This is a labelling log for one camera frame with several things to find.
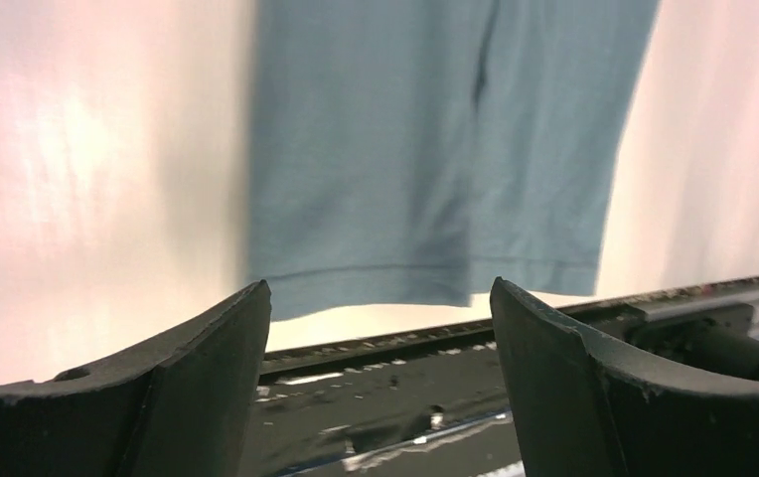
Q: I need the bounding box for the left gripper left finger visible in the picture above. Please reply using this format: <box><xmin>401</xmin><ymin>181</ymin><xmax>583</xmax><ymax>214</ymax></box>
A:
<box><xmin>0</xmin><ymin>281</ymin><xmax>271</xmax><ymax>476</ymax></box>

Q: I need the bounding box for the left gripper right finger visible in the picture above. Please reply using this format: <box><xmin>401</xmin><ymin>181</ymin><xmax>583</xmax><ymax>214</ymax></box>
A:
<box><xmin>490</xmin><ymin>278</ymin><xmax>759</xmax><ymax>476</ymax></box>

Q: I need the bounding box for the grey-blue t shirt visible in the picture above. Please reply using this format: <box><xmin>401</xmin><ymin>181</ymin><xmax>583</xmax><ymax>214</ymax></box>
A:
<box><xmin>248</xmin><ymin>0</ymin><xmax>658</xmax><ymax>321</ymax></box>

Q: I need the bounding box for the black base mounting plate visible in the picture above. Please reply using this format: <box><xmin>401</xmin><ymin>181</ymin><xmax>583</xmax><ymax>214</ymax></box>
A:
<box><xmin>239</xmin><ymin>277</ymin><xmax>759</xmax><ymax>476</ymax></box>

